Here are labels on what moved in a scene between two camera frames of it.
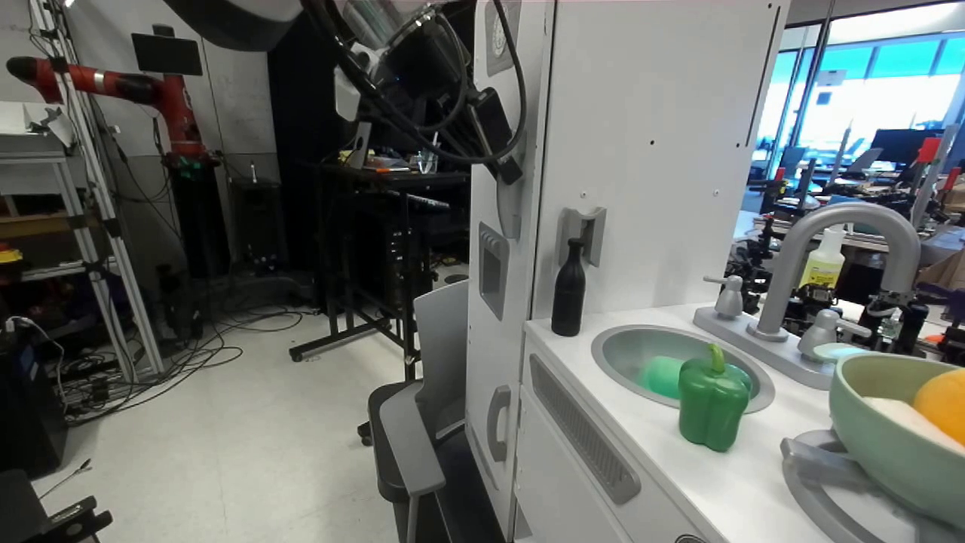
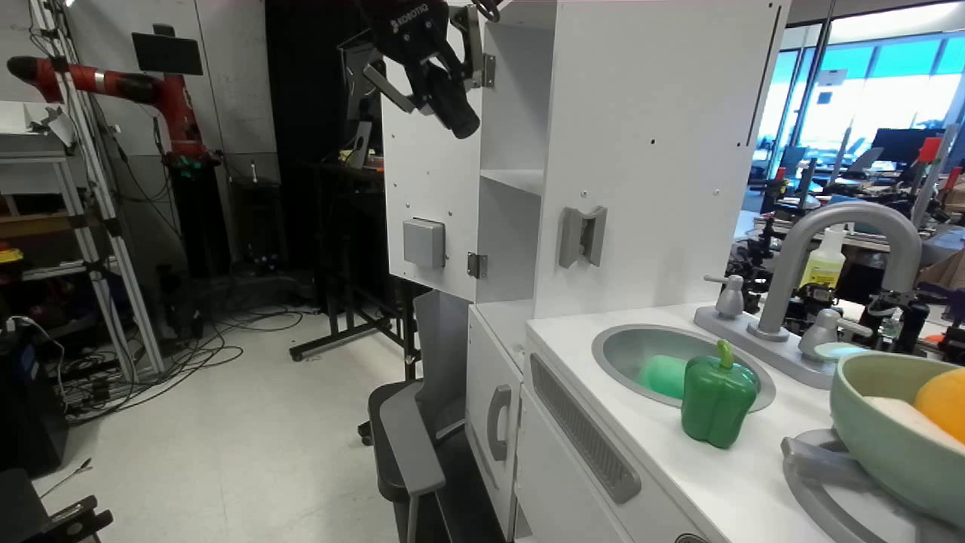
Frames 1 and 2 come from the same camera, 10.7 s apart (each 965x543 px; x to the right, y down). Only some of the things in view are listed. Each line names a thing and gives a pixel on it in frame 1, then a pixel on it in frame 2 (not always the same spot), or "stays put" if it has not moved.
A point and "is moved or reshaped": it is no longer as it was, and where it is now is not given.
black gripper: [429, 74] to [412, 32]
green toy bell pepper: [713, 400] stays put
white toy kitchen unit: [597, 404] stays put
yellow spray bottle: [824, 264] stays put
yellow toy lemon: [942, 400] stays put
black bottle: [568, 293] is moved or reshaped
